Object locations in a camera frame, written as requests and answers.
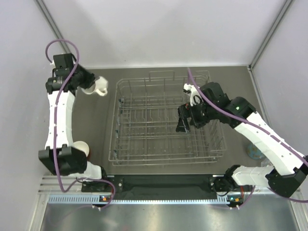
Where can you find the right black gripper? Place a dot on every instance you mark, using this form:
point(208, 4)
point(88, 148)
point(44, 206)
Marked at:
point(186, 110)

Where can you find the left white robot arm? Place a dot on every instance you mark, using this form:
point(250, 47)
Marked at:
point(60, 154)

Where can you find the clear glass cup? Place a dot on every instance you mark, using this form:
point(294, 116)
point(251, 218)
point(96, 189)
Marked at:
point(266, 163)

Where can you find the red mug white inside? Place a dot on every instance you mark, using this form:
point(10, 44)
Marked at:
point(83, 146)

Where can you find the grey wire dish rack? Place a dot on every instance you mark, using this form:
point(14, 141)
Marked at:
point(145, 120)

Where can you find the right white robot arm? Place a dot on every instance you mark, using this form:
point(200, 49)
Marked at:
point(208, 102)

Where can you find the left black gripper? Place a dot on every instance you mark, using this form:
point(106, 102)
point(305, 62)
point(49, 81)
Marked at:
point(90, 77)

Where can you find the blue patterned mug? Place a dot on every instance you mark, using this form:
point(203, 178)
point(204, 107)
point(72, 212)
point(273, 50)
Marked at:
point(253, 152)

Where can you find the grey slotted cable duct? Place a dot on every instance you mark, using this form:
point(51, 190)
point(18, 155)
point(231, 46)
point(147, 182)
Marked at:
point(97, 199)

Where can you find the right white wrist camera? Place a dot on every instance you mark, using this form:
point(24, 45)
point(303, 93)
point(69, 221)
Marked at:
point(192, 92)

